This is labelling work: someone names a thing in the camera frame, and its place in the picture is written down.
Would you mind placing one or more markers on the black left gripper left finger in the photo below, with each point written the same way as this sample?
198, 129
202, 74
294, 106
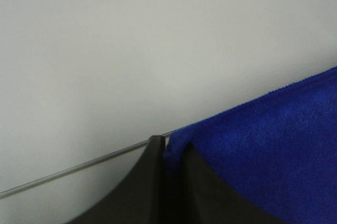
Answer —
137, 198

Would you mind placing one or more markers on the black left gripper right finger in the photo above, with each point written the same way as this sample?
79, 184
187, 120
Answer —
208, 199

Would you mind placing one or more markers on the blue microfibre towel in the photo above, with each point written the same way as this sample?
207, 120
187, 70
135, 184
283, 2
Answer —
277, 151

